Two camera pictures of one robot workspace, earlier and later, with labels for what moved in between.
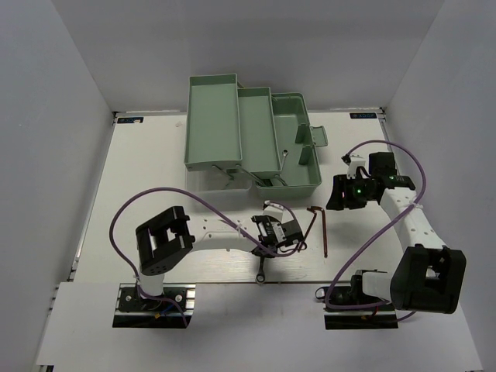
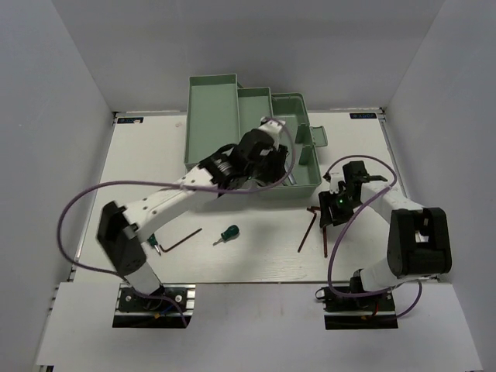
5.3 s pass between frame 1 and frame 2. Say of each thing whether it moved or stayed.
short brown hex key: stayed
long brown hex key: stayed
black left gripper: moved
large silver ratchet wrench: moved
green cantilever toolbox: stayed
